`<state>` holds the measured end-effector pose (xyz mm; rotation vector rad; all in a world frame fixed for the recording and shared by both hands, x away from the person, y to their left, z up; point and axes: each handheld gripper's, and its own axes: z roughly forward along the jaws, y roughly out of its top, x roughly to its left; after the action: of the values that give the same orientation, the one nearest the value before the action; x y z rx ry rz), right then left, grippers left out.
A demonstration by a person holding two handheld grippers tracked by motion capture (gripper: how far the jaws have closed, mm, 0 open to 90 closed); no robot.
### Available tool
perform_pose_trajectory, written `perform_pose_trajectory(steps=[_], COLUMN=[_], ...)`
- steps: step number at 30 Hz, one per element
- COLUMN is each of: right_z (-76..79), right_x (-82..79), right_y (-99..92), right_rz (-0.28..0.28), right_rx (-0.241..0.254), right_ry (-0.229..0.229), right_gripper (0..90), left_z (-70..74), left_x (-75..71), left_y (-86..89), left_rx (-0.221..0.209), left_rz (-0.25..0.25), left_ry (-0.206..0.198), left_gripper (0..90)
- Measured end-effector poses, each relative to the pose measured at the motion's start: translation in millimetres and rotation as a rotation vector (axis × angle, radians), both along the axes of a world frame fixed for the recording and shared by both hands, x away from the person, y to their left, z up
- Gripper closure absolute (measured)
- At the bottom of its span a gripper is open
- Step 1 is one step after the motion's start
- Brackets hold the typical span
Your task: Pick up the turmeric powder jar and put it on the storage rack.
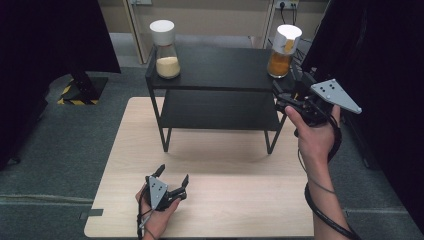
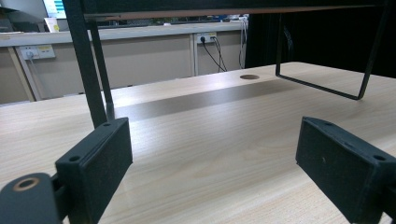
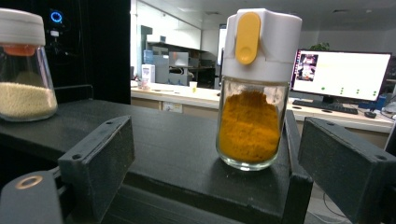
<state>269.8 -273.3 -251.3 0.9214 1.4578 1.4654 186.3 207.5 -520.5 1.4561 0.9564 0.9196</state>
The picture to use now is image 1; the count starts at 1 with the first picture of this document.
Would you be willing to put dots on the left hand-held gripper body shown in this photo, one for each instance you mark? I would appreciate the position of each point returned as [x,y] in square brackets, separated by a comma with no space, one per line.
[158,193]

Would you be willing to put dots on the white metal frame post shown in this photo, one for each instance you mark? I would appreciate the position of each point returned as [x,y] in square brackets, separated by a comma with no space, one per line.
[269,23]
[136,30]

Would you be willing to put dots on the glass jar of orange powder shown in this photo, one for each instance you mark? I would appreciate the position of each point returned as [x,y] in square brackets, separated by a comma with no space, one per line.
[279,63]

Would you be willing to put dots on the dark floor tape piece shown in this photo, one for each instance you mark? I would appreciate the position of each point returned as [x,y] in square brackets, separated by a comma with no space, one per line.
[90,213]

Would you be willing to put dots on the person's right hand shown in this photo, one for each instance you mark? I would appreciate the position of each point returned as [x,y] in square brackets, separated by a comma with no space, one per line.
[315,140]

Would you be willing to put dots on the person's left hand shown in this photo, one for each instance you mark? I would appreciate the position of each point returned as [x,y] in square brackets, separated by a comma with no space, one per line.
[160,220]

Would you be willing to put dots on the white wall socket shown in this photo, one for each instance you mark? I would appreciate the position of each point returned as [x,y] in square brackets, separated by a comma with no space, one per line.
[286,4]

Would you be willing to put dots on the striped black stand base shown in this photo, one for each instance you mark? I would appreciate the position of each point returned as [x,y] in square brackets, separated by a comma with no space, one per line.
[83,90]

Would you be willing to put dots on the glass jar of pale powder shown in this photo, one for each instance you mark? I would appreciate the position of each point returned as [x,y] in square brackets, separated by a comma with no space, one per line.
[168,66]

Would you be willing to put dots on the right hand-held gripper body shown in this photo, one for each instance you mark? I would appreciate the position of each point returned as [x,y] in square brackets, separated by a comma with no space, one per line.
[333,93]

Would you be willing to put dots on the black metal shelf rack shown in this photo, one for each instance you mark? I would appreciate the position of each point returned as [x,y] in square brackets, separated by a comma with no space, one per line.
[216,66]

